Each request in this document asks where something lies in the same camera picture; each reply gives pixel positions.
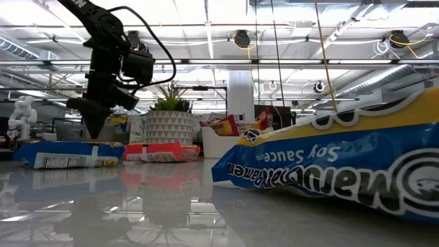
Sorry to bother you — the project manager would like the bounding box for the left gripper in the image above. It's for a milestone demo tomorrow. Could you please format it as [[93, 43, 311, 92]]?
[[67, 68, 140, 139]]

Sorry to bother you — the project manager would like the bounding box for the blue Maruchan noodle pack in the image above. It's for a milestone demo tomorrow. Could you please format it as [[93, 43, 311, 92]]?
[[211, 87, 439, 226], [104, 114, 130, 135], [12, 140, 125, 169]]

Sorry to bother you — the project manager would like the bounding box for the orange Maruchan noodle pack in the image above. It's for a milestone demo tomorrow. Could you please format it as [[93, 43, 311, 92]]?
[[122, 140, 202, 163]]

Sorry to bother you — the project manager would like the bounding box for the pale floral panel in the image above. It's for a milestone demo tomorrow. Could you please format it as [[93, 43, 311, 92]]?
[[127, 115, 147, 144]]

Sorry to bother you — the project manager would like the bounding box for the white robot figure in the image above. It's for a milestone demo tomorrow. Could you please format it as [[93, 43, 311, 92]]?
[[7, 95, 38, 140]]

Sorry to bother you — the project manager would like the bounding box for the succulent in white patterned pot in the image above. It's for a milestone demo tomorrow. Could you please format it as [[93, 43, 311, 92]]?
[[145, 81, 195, 145]]

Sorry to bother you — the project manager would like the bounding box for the white plastic bin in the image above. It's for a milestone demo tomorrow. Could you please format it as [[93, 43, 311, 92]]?
[[201, 126, 243, 159]]

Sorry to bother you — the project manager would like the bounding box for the long ceiling light bar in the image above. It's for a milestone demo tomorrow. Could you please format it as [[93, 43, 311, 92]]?
[[0, 58, 439, 67]]

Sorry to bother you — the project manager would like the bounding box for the black computer case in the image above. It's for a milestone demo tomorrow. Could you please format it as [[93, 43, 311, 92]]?
[[254, 104, 293, 130]]

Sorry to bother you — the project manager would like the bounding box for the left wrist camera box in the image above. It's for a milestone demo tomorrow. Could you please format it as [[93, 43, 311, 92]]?
[[121, 49, 155, 86]]

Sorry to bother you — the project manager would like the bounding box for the black cable with coil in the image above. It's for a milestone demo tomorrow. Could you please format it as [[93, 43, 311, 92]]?
[[270, 0, 286, 108]]

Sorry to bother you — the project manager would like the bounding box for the yellow hanging cable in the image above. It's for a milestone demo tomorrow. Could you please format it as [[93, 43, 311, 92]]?
[[313, 0, 340, 115]]

